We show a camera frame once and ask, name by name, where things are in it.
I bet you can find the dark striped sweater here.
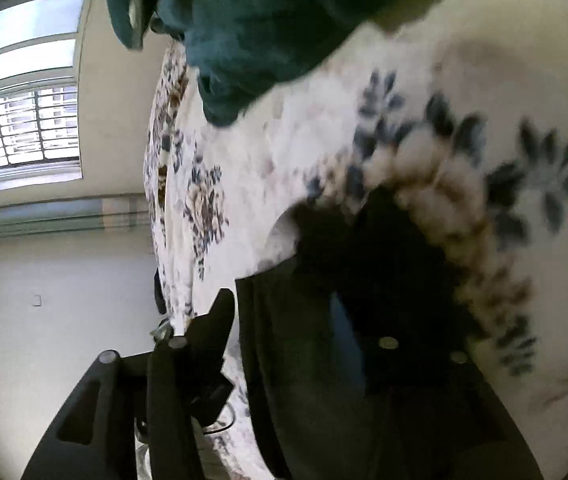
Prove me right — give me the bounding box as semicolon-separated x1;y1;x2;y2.
236;192;474;480

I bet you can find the floral bed sheet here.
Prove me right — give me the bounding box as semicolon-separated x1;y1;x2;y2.
144;0;568;480

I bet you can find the black bag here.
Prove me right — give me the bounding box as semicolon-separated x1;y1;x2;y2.
153;269;169;317

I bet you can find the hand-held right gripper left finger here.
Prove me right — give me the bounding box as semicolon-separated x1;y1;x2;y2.
21;287;237;480

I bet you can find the barred window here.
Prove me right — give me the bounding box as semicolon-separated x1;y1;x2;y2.
0;0;87;183

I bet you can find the grey-green curtain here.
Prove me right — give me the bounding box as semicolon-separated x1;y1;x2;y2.
0;195;152;246

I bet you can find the teal plush pillow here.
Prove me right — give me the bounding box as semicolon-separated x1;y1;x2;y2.
104;0;175;51

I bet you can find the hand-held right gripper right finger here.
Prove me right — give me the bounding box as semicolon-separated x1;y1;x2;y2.
330;289;544;480

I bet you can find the teal plush blanket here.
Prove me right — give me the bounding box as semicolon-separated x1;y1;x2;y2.
154;0;469;128

